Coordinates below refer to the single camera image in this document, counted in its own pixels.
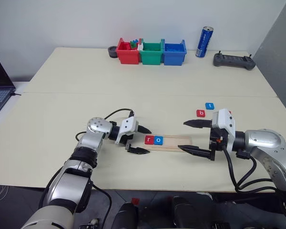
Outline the red plastic bin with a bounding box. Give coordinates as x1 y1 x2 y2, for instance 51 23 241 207
116 37 142 65

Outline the green plastic bin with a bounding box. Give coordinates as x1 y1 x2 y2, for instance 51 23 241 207
139 38 165 66

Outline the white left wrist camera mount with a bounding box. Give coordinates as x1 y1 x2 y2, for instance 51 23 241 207
114 116 140 145

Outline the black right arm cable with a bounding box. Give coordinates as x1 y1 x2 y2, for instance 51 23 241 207
220 143 277 194

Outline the long wooden tray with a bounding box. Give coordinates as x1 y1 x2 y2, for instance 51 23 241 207
143 134 194 153

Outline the tall blue drink can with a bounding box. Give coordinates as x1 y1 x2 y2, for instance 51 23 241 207
195 26 215 58

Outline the black round holder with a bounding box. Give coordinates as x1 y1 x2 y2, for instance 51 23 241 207
107 46 119 59

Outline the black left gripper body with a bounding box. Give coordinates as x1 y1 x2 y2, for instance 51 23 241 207
120 121 140 150

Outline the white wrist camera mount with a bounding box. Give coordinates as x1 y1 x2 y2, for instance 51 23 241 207
211 108 237 153
114 116 140 145

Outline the grey handheld remote controller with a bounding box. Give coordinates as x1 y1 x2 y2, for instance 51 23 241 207
213 51 256 71

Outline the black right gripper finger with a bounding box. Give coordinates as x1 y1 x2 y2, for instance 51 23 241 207
183 119 214 129
177 144 212 160

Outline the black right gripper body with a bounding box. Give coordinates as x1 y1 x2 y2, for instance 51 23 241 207
208 127 230 162

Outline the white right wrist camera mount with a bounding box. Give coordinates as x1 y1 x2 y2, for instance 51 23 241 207
211 108 237 153

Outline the dark rounded shape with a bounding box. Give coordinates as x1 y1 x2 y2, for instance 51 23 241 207
112 202 139 229
170 195 201 229

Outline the blue plastic bin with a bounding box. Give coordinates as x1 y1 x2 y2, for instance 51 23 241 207
162 39 187 66

